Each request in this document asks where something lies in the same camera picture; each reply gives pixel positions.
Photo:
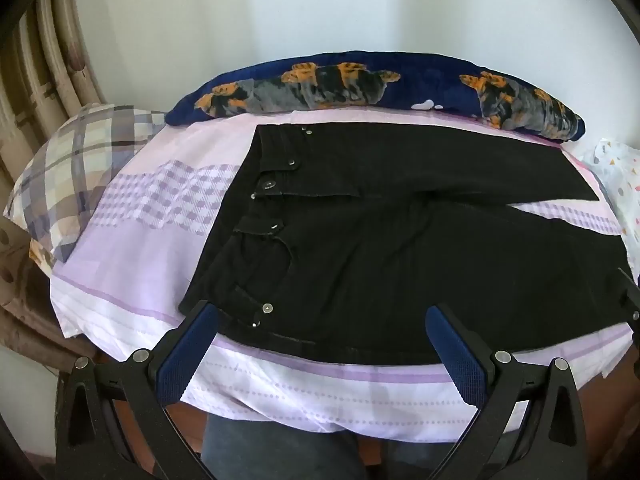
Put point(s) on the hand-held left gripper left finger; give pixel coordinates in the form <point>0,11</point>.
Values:
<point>187,355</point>

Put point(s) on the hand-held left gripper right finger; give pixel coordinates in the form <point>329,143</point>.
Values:
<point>457,355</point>

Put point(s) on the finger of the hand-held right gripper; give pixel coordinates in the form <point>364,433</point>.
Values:
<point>634,305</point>

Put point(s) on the black pants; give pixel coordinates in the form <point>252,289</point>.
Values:
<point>375,260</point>

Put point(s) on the purple patterned bed sheet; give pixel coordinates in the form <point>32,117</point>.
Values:
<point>150,270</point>

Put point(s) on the white dotted cloth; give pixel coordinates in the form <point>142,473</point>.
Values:
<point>622,175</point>

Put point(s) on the plaid pillow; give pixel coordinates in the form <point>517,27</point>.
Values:
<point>85,160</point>

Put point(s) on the beige patterned curtain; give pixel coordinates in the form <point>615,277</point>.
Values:
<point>50,60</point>

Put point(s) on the wooden bed frame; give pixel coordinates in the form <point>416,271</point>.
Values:
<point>187,425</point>

